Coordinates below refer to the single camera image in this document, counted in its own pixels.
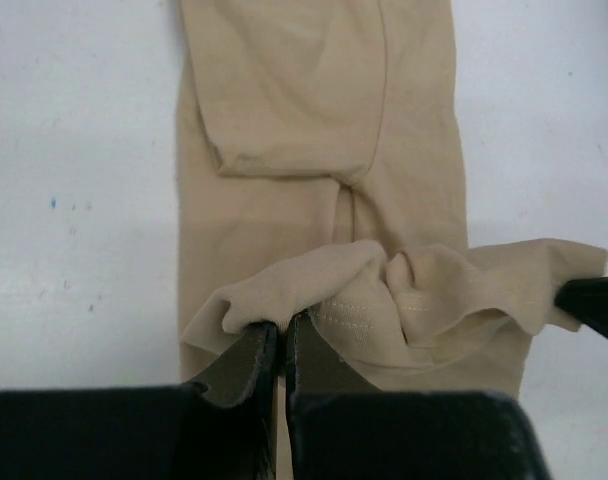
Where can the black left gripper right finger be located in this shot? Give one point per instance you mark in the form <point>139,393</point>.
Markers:
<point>343,427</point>

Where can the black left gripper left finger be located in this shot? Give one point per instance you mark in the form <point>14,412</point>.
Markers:
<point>217,425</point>

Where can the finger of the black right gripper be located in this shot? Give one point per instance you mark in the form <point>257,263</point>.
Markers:
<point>586,300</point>

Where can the beige t shirt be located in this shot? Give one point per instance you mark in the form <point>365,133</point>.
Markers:
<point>320,167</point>

